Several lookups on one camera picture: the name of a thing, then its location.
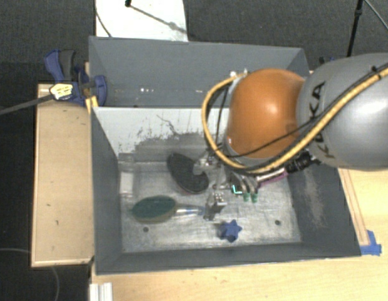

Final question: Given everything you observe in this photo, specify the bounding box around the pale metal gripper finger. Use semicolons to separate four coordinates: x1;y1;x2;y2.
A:
203;200;220;222
213;191;228;213

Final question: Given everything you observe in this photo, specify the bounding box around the blue star-shaped toy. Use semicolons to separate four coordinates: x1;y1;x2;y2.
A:
216;219;243;244

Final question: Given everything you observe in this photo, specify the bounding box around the black oval disc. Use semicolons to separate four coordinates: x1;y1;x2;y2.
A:
166;152;211;195

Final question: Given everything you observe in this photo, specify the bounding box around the green oval scrub brush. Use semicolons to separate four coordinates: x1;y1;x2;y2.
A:
131;195;204;224

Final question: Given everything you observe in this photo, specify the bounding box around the grey metal bin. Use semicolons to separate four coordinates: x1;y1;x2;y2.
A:
88;36;362;275

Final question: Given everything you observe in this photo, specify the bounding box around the pale wood board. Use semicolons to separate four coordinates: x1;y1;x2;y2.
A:
31;83;96;268

